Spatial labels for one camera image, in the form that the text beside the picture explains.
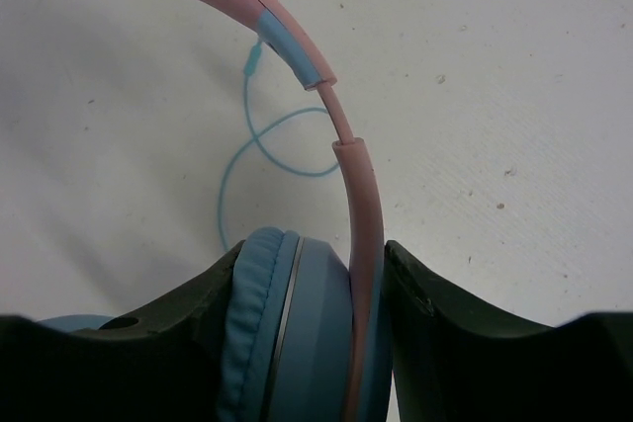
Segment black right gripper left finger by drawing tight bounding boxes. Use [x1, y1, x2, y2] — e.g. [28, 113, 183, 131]
[1, 245, 241, 421]

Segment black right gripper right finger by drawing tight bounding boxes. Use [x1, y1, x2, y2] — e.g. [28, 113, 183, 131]
[384, 240, 632, 421]

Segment pink blue cat-ear headphones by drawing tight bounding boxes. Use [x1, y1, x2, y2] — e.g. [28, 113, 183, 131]
[0, 0, 397, 422]

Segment light blue headphone cable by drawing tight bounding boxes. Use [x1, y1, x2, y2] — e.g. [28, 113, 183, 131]
[218, 40, 347, 253]

